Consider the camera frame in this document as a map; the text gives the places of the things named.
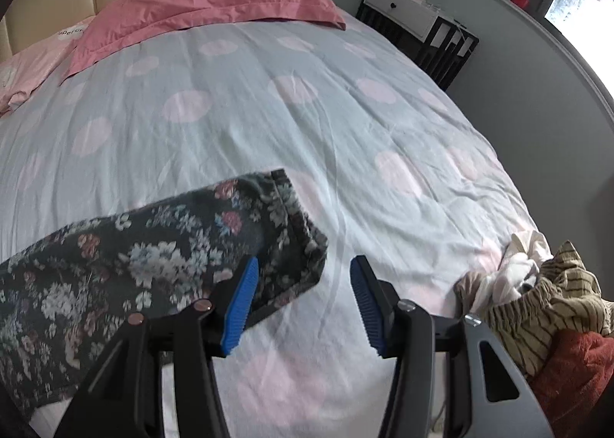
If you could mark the dark pink pillow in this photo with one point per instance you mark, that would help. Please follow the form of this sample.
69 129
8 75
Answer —
201 1

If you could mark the white windowsill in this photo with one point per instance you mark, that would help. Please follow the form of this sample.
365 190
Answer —
566 39

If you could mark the brown striped garment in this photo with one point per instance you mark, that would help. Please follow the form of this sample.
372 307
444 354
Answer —
542 313

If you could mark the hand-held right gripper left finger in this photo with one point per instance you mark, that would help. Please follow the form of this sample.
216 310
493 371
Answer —
240 303

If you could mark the grey pink-dotted duvet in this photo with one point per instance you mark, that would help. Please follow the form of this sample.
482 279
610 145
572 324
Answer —
240 131

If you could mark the dark floral pants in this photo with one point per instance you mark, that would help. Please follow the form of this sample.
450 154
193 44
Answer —
144 255

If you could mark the light pink pillow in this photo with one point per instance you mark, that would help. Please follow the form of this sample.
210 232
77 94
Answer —
33 63

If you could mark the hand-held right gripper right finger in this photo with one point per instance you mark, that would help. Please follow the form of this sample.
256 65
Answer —
364 303

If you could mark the white and black nightstand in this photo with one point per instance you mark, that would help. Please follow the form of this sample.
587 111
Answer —
407 11

